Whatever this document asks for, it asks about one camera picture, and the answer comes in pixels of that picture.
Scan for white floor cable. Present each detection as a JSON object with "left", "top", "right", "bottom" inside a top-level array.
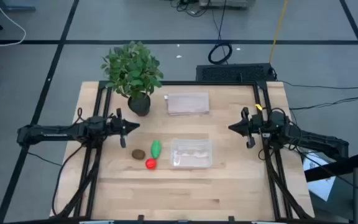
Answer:
[{"left": 0, "top": 0, "right": 27, "bottom": 47}]

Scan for green potted plant black pot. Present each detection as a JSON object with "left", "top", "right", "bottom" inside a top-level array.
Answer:
[{"left": 100, "top": 40, "right": 164, "bottom": 117}]

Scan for white paper sheet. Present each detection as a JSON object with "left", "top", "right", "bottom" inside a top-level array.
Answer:
[{"left": 303, "top": 152, "right": 336, "bottom": 202}]

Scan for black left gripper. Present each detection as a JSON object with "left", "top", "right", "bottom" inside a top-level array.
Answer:
[{"left": 104, "top": 108, "right": 141, "bottom": 149}]

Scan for green toy vegetable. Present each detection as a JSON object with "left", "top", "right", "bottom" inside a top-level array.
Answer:
[{"left": 150, "top": 139, "right": 162, "bottom": 160}]

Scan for tangled black cables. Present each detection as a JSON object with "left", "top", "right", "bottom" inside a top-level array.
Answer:
[{"left": 168, "top": 0, "right": 213, "bottom": 18}]

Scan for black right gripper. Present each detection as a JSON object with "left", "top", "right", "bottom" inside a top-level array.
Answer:
[{"left": 227, "top": 106, "right": 265, "bottom": 149}]

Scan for black cable with coil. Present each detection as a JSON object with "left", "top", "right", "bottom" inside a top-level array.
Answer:
[{"left": 208, "top": 0, "right": 233, "bottom": 65}]

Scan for black beam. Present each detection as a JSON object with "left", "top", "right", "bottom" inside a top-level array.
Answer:
[{"left": 305, "top": 151, "right": 358, "bottom": 183}]

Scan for black aluminium table frame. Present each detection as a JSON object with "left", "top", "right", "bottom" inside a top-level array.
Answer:
[{"left": 52, "top": 80, "right": 315, "bottom": 224}]

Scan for grey equipment box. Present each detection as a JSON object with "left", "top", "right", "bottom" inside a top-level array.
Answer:
[{"left": 198, "top": 0, "right": 257, "bottom": 9}]

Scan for red toy tomato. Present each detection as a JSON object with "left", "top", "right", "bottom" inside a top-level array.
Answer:
[{"left": 145, "top": 157, "right": 158, "bottom": 170}]

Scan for yellow hanging cable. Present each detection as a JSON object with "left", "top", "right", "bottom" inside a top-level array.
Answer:
[{"left": 268, "top": 0, "right": 289, "bottom": 65}]

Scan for clear plastic tupperware container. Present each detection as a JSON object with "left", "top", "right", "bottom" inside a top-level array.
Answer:
[{"left": 170, "top": 138, "right": 213, "bottom": 169}]

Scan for thin black cable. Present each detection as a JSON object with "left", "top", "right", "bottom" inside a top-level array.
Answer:
[
  {"left": 278, "top": 80, "right": 358, "bottom": 91},
  {"left": 289, "top": 95, "right": 358, "bottom": 111}
]

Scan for black vented computer case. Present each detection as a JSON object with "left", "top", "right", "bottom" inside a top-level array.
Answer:
[{"left": 195, "top": 63, "right": 277, "bottom": 83}]

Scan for brown toy kiwi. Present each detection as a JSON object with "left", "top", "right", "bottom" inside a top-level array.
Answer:
[{"left": 131, "top": 149, "right": 146, "bottom": 161}]

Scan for black floor cable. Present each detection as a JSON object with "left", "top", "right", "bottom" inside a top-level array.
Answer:
[{"left": 51, "top": 142, "right": 88, "bottom": 218}]

